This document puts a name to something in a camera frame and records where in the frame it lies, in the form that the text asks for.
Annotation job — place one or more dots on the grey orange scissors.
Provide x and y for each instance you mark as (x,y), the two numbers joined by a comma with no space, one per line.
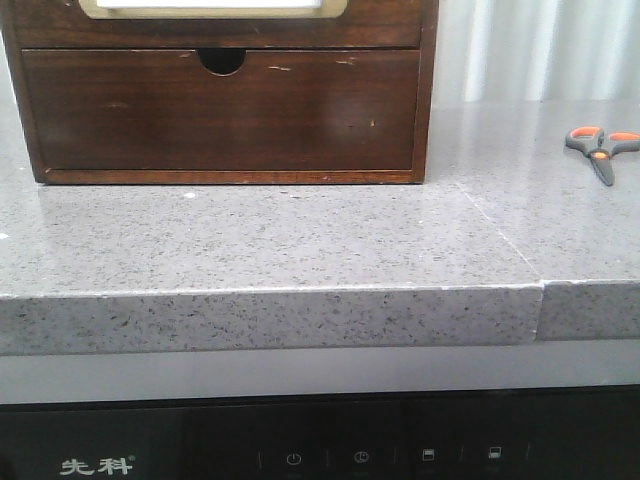
(599,148)

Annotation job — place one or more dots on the dark wooden drawer cabinet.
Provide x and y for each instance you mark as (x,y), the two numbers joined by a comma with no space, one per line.
(224,61)

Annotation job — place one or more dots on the white pleated curtain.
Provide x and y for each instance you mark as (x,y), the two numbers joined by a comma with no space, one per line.
(510,51)

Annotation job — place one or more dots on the black appliance control panel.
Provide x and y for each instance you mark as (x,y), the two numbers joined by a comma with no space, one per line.
(548,433)

